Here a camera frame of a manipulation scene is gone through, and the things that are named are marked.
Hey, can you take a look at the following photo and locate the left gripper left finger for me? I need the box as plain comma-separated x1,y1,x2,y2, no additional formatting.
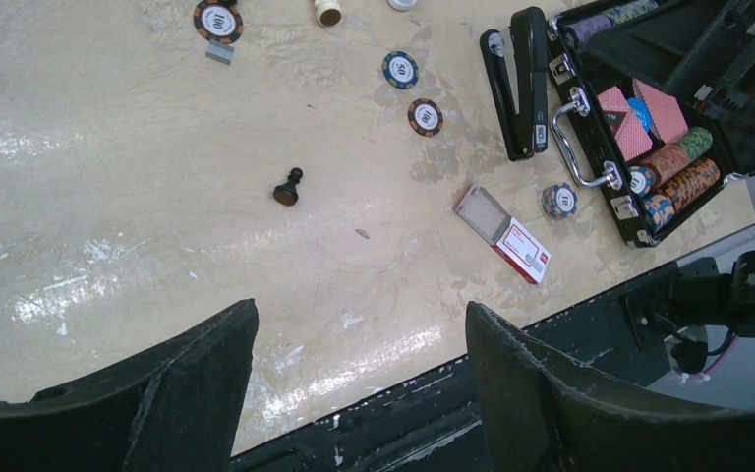
0,299,259,471

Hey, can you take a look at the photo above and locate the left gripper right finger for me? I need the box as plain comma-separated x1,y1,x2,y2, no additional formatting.
465,302,755,471

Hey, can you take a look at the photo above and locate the black stapler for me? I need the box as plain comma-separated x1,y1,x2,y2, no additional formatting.
479,6,550,161

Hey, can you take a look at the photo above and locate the white stapler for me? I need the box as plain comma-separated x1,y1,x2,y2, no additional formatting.
387,0,417,12

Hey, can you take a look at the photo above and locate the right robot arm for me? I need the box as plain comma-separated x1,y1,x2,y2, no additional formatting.
619,251,755,376

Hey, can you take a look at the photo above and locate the red white staple box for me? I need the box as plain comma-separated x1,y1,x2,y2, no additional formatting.
454,183,552,284

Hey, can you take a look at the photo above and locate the black chess pawn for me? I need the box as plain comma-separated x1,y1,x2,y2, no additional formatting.
272,167,303,207

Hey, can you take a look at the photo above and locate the pink playing card deck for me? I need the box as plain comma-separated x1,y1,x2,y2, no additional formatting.
598,87,653,162

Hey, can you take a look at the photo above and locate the orange 100 poker chip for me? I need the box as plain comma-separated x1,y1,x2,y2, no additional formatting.
407,98,443,138

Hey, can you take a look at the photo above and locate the blue dealer button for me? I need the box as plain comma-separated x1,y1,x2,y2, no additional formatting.
627,97,653,133

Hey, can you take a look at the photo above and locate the black poker chip case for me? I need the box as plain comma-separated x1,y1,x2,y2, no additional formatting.
547,1,755,248

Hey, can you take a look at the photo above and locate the metal staple strip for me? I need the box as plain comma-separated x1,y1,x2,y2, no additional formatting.
205,39,235,66

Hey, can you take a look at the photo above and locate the blue 50 poker chip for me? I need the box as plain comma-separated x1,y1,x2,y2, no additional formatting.
381,50,419,89

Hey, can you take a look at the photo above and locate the brown 100 poker chip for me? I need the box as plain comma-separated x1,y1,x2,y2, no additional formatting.
193,0,244,44

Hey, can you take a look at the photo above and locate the white chess piece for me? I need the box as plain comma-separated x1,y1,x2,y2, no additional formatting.
314,0,342,28

